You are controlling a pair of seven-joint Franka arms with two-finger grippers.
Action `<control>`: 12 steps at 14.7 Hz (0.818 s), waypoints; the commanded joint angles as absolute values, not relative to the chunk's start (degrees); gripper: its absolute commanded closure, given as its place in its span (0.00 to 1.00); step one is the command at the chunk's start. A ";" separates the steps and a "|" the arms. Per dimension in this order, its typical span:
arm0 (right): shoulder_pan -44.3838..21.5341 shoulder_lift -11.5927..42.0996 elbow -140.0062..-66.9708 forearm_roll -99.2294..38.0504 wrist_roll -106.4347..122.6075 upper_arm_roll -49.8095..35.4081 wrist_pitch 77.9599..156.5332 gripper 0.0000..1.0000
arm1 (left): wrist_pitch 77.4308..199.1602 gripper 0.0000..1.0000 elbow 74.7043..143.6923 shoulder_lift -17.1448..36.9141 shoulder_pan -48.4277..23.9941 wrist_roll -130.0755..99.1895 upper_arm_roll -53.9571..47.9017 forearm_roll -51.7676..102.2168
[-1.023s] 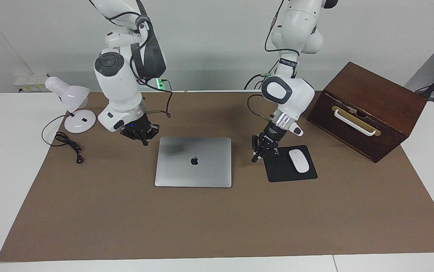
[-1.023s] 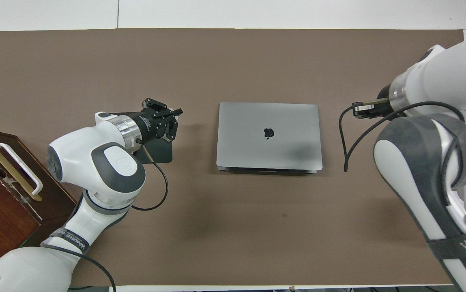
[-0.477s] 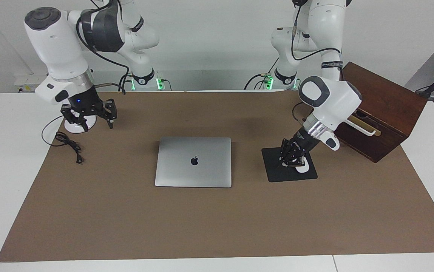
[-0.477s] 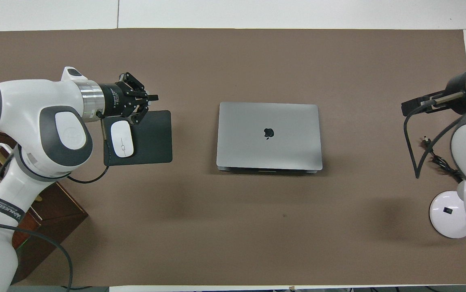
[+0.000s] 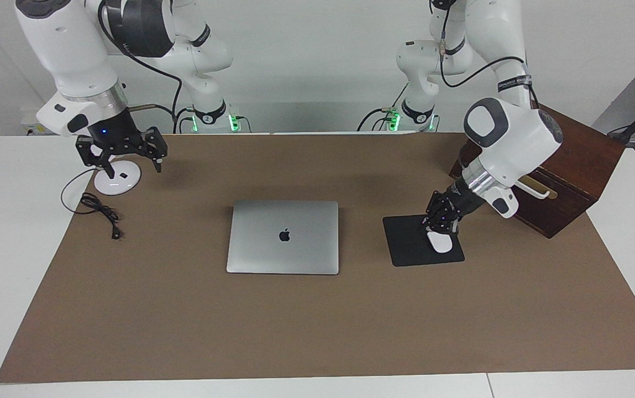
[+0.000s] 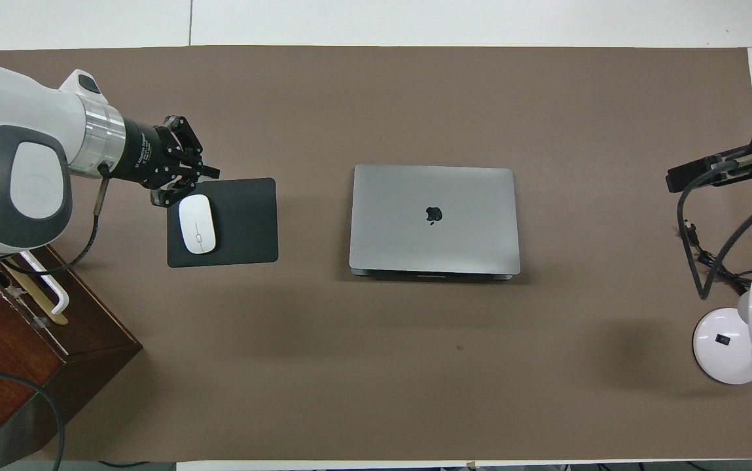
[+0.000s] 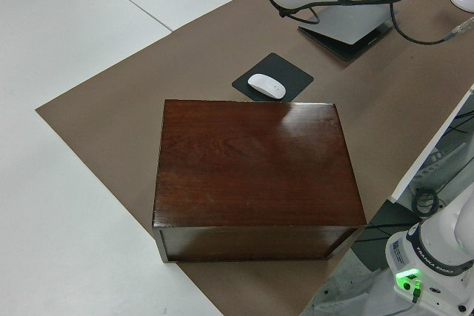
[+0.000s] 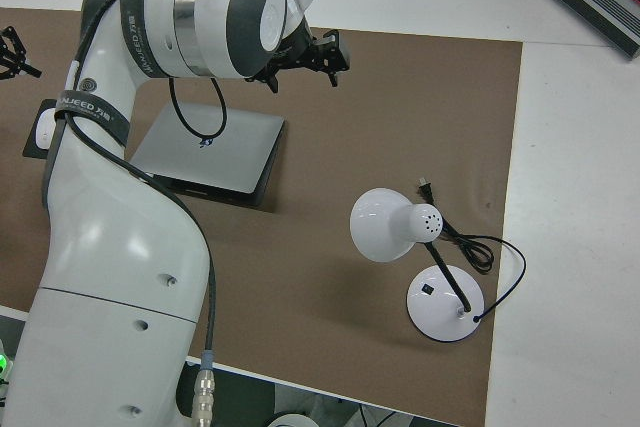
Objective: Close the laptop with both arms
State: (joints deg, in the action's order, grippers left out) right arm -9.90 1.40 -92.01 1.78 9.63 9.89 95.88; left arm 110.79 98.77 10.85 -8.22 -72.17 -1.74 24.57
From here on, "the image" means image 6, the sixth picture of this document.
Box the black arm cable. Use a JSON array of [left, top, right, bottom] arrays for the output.
[[0, 164, 111, 471], [677, 157, 752, 302]]

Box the grey laptop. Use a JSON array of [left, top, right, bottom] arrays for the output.
[[348, 164, 522, 282]]

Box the black lamp power cord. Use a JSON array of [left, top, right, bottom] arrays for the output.
[[677, 221, 752, 295]]

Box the white desk lamp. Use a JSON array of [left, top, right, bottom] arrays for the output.
[[692, 270, 752, 385]]

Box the white box handle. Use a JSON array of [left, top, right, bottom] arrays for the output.
[[21, 252, 70, 315]]

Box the brown table mat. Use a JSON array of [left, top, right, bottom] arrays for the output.
[[0, 46, 752, 462]]

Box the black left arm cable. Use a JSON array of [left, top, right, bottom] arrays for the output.
[[0, 164, 111, 471]]

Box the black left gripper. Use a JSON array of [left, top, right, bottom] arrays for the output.
[[114, 115, 221, 209]]

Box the gold handle plate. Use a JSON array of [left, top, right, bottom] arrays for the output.
[[0, 262, 69, 326]]

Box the white computer mouse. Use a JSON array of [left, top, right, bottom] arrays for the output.
[[178, 194, 217, 255]]

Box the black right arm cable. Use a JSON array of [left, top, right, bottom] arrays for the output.
[[677, 157, 752, 302]]

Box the black mouse pad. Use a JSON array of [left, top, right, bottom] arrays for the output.
[[166, 177, 279, 268]]

